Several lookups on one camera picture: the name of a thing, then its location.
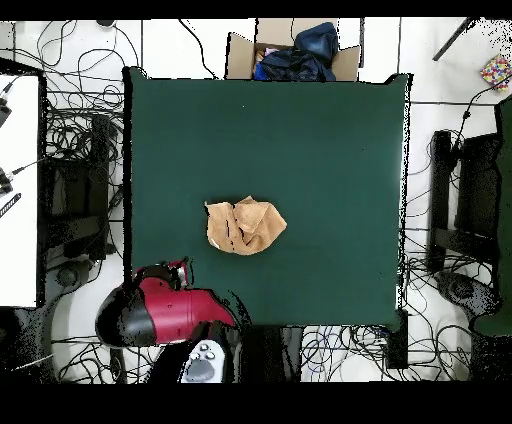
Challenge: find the brown cardboard box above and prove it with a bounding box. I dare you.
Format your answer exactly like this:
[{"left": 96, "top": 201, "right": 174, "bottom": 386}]
[{"left": 225, "top": 17, "right": 363, "bottom": 83}]

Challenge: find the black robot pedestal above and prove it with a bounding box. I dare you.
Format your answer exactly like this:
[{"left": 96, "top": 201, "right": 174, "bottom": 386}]
[{"left": 239, "top": 324, "right": 303, "bottom": 383}]

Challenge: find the black flat strip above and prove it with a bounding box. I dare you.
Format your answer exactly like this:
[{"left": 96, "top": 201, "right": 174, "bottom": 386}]
[{"left": 0, "top": 192, "right": 22, "bottom": 219}]

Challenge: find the dark green table cloth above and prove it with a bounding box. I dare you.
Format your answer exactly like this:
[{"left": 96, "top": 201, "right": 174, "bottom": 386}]
[
  {"left": 473, "top": 93, "right": 512, "bottom": 337},
  {"left": 122, "top": 66, "right": 411, "bottom": 327}
]

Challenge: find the tan terry towel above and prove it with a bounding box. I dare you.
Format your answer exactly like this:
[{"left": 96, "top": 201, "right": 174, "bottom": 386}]
[{"left": 204, "top": 194, "right": 288, "bottom": 256}]

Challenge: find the black floor cable tangle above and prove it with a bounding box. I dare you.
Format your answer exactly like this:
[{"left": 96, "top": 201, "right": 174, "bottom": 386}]
[
  {"left": 15, "top": 19, "right": 141, "bottom": 261},
  {"left": 401, "top": 223, "right": 497, "bottom": 281},
  {"left": 299, "top": 323, "right": 401, "bottom": 381}
]

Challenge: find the colourful patterned cloth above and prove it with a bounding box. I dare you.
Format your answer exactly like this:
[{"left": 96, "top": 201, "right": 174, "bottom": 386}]
[{"left": 479, "top": 53, "right": 512, "bottom": 93}]

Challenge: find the white side table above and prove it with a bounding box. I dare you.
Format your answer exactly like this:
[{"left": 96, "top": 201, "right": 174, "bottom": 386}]
[{"left": 0, "top": 73, "right": 41, "bottom": 309}]

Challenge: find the black metal frame stand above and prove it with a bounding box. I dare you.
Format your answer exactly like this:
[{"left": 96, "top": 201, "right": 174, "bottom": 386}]
[
  {"left": 41, "top": 113, "right": 115, "bottom": 261},
  {"left": 426, "top": 129, "right": 501, "bottom": 275}
]

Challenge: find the black round floor base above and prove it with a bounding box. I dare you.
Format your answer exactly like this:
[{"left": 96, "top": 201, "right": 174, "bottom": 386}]
[{"left": 435, "top": 270, "right": 501, "bottom": 319}]

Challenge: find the dark blue clothes pile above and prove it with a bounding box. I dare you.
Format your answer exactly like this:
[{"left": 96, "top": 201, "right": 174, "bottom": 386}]
[{"left": 252, "top": 21, "right": 341, "bottom": 83}]

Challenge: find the black metal rod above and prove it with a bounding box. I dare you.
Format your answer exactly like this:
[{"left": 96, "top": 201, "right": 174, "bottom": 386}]
[{"left": 431, "top": 17, "right": 479, "bottom": 62}]

